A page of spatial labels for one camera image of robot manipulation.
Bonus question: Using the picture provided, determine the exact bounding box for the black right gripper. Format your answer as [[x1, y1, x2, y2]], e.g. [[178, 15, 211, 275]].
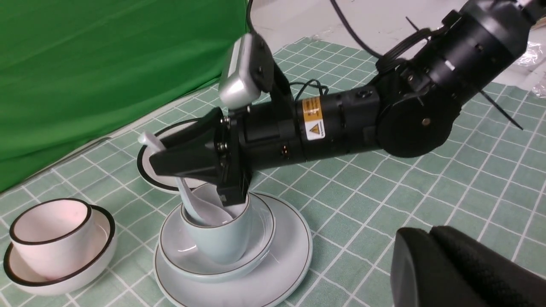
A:
[[150, 92, 305, 206]]

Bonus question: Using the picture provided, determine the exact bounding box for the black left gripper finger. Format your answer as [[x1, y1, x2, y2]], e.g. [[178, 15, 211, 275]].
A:
[[390, 226, 546, 307]]

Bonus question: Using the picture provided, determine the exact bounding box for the plain white ceramic spoon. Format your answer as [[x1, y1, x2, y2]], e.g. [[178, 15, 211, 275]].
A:
[[138, 131, 233, 226]]

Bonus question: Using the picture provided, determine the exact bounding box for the pale blue cup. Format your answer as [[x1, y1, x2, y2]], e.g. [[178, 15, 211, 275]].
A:
[[180, 196, 253, 264]]

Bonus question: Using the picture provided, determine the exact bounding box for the white bowl thin brown rim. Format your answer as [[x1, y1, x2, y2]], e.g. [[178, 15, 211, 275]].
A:
[[158, 194, 276, 283]]

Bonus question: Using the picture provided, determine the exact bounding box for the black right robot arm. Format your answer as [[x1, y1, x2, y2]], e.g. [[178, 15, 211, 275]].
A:
[[150, 0, 545, 206]]

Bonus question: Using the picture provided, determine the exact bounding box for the cartoon print black-rimmed plate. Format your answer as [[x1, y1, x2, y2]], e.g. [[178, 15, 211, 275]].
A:
[[136, 119, 197, 194]]

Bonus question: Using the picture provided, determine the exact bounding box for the green checkered tablecloth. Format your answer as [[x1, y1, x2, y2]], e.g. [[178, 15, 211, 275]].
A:
[[0, 38, 546, 307]]

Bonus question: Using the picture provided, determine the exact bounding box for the green backdrop cloth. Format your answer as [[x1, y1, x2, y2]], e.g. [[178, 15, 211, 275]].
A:
[[0, 0, 247, 191]]

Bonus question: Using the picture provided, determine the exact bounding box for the black-rimmed white bowl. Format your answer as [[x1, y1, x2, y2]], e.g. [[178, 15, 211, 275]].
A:
[[3, 205, 118, 296]]

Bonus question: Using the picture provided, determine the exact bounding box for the white plate thin brown rim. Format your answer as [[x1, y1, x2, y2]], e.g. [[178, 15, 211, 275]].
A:
[[154, 192, 313, 307]]

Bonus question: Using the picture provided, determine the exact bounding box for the black-rimmed white cup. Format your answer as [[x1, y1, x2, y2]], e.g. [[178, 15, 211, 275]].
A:
[[9, 198, 94, 275]]

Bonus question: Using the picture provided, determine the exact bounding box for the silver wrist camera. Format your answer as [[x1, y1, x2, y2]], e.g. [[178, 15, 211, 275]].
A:
[[218, 32, 274, 110]]

